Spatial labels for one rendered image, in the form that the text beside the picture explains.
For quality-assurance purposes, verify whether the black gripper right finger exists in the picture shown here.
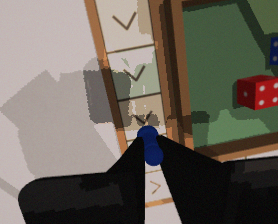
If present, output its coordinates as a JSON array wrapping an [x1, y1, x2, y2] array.
[[156, 135, 278, 224]]

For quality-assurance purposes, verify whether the red die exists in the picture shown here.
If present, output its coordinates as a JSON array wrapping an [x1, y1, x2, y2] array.
[[237, 74, 278, 110]]

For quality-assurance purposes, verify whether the blue pawn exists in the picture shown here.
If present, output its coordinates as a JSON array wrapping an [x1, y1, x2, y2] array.
[[137, 125, 164, 166]]

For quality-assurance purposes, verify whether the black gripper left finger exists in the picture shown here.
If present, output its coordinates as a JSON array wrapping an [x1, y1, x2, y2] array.
[[18, 137, 145, 224]]

